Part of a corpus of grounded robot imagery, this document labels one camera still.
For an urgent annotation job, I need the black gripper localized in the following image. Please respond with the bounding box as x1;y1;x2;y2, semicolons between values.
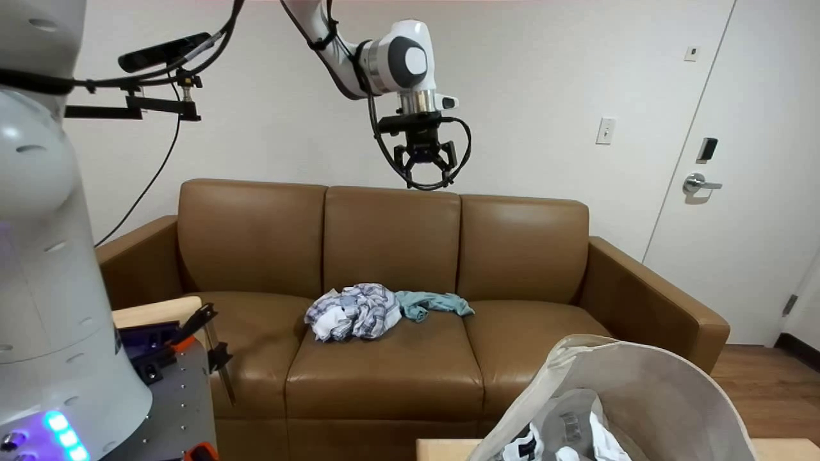
377;114;459;191

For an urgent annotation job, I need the checkered shirt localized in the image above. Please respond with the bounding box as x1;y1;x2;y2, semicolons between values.
304;282;402;344

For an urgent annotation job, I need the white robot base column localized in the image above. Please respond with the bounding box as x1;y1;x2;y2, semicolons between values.
0;0;155;461

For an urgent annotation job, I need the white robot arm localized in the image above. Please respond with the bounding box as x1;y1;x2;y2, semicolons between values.
279;0;472;193

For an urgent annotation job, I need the brown leather sofa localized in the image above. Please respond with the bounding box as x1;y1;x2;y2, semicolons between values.
100;179;730;461

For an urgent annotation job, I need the white laundry bag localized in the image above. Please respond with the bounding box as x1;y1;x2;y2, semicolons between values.
469;335;757;461

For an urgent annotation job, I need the light blue cloth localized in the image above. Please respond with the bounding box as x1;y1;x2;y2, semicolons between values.
396;293;472;323

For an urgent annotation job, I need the grey perforated robot cart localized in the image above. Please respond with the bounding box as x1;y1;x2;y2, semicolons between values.
103;296;228;461

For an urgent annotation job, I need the white door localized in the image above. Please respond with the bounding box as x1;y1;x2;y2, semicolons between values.
645;0;820;347

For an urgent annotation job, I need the white light switch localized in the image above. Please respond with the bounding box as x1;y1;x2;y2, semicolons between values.
595;119;614;147

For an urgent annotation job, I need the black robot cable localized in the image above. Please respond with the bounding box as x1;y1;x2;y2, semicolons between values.
0;0;250;252

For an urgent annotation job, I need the silver door handle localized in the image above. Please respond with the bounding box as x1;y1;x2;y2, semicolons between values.
682;175;719;205

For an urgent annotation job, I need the black camera on mount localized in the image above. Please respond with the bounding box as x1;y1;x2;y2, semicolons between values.
117;33;210;73

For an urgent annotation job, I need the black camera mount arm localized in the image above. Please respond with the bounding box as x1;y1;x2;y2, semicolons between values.
63;73;202;121

